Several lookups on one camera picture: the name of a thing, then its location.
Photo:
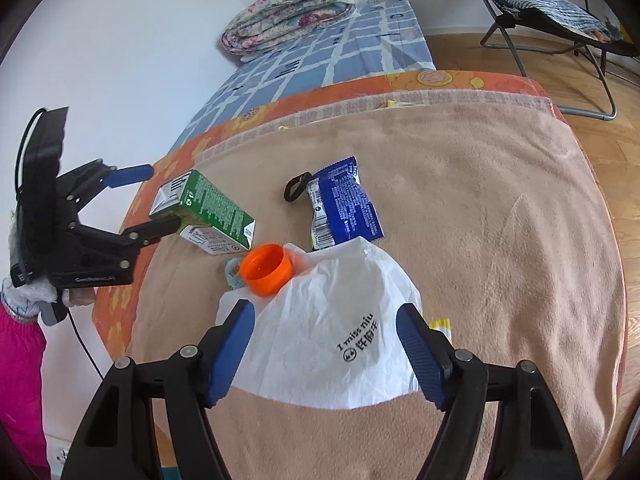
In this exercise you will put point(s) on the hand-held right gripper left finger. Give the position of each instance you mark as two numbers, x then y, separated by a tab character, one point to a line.
232	350

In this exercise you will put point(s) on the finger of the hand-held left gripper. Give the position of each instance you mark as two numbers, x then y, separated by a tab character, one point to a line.
132	174
150	230

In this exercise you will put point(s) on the black folding chair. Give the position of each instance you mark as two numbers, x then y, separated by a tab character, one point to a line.
522	21

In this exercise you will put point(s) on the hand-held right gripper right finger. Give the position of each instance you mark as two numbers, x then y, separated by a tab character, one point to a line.
417	345

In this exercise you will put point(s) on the small yellow scrap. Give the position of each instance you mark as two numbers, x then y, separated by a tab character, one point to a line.
395	104

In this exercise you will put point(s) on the blue striped cushion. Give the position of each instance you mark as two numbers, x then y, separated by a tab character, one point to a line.
545	0

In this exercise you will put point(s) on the beige blanket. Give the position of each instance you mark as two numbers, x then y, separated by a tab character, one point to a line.
475	210

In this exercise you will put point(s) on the person's left forearm pink sleeve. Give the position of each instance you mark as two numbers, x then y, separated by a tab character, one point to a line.
20	385

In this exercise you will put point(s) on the blue checked bed sheet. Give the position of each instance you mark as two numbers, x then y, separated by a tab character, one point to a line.
350	45

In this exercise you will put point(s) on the yellow and white wrapper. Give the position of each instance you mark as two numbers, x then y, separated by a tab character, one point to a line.
444	329

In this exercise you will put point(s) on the small teal wrapper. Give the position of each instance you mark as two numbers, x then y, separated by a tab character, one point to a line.
232	272

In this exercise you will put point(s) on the orange plastic cup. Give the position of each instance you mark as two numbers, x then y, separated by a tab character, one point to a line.
272	270

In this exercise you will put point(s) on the green drink carton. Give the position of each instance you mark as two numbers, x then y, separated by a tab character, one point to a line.
210	205

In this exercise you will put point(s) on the folded floral quilt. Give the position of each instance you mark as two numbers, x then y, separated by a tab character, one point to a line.
290	10

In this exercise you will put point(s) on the white wall socket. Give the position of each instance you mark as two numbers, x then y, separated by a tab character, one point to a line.
62	457

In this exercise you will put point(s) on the orange floral bed sheet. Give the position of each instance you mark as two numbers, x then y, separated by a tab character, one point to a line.
350	92

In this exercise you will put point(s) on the person's left hand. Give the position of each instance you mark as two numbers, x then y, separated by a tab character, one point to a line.
20	300

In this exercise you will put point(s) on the blue snack packet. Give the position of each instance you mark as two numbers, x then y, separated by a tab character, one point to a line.
345	205

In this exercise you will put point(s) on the white plastic bag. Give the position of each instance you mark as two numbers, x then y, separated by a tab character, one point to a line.
325	320

